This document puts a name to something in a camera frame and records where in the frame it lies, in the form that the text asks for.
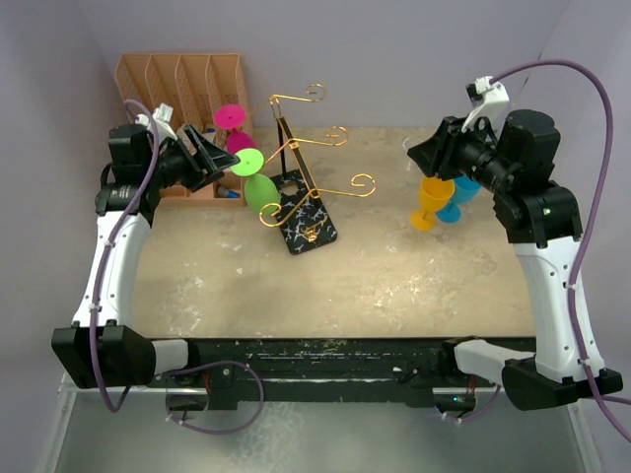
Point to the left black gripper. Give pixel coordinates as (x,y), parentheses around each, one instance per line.
(197,176)

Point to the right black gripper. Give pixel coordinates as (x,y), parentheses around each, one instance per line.
(437,155)

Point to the yellow wine glass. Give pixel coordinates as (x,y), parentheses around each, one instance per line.
(434,194)

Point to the blue wine glass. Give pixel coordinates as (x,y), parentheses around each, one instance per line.
(465,190)

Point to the pink wine glass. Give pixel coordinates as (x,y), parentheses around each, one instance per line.
(231,117)

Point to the green wine glass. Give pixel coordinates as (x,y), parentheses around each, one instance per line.
(260,192)

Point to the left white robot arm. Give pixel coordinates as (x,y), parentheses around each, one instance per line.
(100,348)

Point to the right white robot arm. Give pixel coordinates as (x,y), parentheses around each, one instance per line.
(543,224)

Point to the gold wine glass rack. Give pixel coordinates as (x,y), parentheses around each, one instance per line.
(303,219)

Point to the blue grey glue stick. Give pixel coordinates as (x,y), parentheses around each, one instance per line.
(226,192)

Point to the orange desk file organizer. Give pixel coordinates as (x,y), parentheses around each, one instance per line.
(195,85)

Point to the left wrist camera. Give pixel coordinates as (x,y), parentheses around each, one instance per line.
(162,116)

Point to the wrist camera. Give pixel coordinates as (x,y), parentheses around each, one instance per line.
(488,98)
(162,116)

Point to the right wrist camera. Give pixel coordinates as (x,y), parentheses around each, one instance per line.
(488,98)

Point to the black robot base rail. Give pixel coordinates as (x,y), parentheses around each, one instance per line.
(352,370)

